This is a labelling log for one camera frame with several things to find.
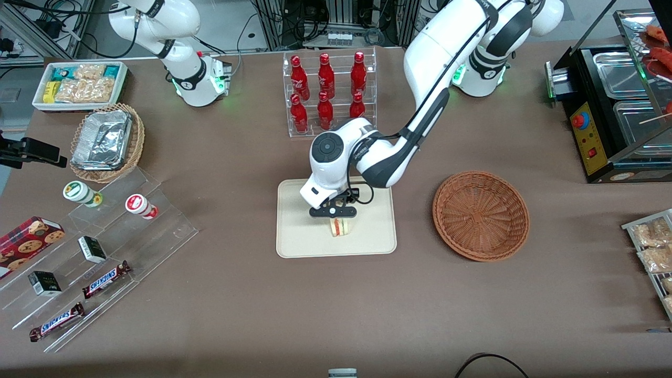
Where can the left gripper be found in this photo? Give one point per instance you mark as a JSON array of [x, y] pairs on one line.
[[348, 200]]

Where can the triangular sandwich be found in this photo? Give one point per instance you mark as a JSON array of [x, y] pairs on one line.
[[340, 227]]

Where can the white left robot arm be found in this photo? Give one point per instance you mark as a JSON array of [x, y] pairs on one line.
[[436, 52]]

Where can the cream plastic tray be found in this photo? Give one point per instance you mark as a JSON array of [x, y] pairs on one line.
[[299, 231]]

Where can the brown wicker basket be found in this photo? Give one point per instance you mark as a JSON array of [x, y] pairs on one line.
[[480, 215]]

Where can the light wicker basket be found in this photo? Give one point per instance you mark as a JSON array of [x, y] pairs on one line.
[[137, 142]]

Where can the tray of packaged snacks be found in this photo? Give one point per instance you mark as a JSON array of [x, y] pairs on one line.
[[630, 226]]

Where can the red drink bottle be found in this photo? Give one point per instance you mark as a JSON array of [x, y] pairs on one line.
[[298, 79], [358, 73], [325, 113], [357, 107], [326, 76], [298, 115]]

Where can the clear acrylic bottle rack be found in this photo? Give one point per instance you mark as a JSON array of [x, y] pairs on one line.
[[341, 68]]

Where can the white power strip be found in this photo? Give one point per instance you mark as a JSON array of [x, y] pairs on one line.
[[339, 39]]

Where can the clear acrylic stepped shelf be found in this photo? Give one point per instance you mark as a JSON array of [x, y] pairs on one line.
[[157, 236]]

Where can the red lid yogurt cup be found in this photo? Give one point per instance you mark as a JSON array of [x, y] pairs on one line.
[[137, 205]]

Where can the small grey object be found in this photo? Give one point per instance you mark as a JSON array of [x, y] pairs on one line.
[[342, 373]]

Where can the aluminium foil container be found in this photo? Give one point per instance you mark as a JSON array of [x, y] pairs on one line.
[[102, 139]]

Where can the white rectangular snack bin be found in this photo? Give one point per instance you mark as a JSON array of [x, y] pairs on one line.
[[122, 84]]

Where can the snickers bar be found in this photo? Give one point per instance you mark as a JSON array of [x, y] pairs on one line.
[[56, 322], [105, 280]]

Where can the small black box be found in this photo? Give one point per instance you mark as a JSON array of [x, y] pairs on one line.
[[44, 283], [92, 249]]

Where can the green snack pack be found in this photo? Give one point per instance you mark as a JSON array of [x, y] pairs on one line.
[[112, 71], [63, 73]]

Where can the green lid yogurt cup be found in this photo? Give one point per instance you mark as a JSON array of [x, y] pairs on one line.
[[77, 191]]

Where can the clear cracker pack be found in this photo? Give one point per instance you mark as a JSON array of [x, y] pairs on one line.
[[100, 90], [71, 92], [89, 71]]

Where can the black food warmer machine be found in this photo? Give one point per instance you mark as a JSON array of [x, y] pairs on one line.
[[596, 157]]

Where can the yellow snack pack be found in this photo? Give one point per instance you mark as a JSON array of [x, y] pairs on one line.
[[50, 92]]

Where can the black device on stand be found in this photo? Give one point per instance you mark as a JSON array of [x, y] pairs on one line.
[[31, 149]]

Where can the red cookie box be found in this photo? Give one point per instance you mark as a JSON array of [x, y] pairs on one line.
[[26, 244]]

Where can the steel warmer pan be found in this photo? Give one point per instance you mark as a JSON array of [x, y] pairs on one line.
[[622, 76], [638, 121]]

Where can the clear snack bag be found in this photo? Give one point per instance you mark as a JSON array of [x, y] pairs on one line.
[[668, 284], [669, 304], [656, 259], [651, 233]]

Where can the red sausage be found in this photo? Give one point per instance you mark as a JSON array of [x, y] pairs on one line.
[[659, 34], [662, 55]]

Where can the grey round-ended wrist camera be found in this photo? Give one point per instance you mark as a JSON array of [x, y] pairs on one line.
[[332, 212]]

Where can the aluminium frame rack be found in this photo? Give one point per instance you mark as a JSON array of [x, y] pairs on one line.
[[270, 26]]

